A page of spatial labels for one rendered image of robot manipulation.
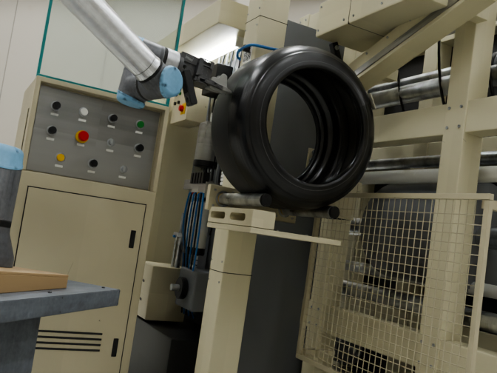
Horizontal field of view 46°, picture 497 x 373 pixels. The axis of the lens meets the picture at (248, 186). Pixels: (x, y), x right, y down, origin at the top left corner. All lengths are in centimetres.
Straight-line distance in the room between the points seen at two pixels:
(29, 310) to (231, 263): 124
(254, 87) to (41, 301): 104
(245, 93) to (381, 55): 65
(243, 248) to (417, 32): 103
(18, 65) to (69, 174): 455
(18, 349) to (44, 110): 126
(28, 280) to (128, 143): 135
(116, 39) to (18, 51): 537
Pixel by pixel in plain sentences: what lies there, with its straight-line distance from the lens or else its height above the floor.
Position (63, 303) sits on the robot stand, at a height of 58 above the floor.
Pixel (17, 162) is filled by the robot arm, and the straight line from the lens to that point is 140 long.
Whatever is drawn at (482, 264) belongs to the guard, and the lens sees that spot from 185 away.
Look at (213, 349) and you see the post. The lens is 235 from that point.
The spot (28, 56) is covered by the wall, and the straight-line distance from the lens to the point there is 692.
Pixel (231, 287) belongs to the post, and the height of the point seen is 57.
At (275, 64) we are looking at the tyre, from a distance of 200.
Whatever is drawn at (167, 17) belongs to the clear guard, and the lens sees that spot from 267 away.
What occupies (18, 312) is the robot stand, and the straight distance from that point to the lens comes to 118.
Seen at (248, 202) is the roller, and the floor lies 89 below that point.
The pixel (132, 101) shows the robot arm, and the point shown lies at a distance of 184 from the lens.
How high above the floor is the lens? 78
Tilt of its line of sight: 5 degrees up
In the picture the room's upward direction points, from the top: 8 degrees clockwise
